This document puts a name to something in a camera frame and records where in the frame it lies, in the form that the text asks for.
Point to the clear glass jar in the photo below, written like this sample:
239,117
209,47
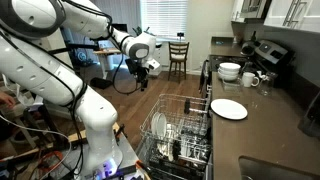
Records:
267,85

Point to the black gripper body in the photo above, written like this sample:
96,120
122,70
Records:
138,71

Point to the dark glass bottle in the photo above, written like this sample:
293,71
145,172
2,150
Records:
253,36

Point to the stainless steel microwave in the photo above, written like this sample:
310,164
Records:
253,7

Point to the narrow white cabinet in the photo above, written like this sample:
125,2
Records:
236,10

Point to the wooden board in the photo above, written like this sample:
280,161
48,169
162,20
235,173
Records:
78,136

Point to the black metal stand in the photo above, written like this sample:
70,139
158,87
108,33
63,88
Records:
33,116

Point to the metal robot base table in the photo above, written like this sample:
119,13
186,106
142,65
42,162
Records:
130,156

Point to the white ceramic mug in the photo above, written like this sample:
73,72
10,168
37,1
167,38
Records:
248,80

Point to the white window blinds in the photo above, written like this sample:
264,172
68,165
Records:
165,18

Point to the black kitchen stove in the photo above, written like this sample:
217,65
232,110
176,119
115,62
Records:
270,53

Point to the wooden chair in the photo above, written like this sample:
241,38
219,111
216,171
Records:
178,56

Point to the black table clamp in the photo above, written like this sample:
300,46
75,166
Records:
119,130

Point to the dishwasher lower rack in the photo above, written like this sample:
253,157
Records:
186,166

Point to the black rack clip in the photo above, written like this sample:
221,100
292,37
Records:
187,106

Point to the wooden desk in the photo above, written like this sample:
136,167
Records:
106,51

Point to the white ceramic bowl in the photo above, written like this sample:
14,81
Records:
228,79
224,73
230,66

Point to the person hand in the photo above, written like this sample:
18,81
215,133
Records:
6,100

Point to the steel kitchen sink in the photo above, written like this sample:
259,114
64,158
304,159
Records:
273,170

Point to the small black tripod camera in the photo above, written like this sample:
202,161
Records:
180,35

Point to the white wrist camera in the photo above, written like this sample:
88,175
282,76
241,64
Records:
153,64

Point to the green houseplant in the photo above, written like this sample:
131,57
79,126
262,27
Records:
140,30

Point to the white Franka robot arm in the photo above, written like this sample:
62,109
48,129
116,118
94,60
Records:
33,66

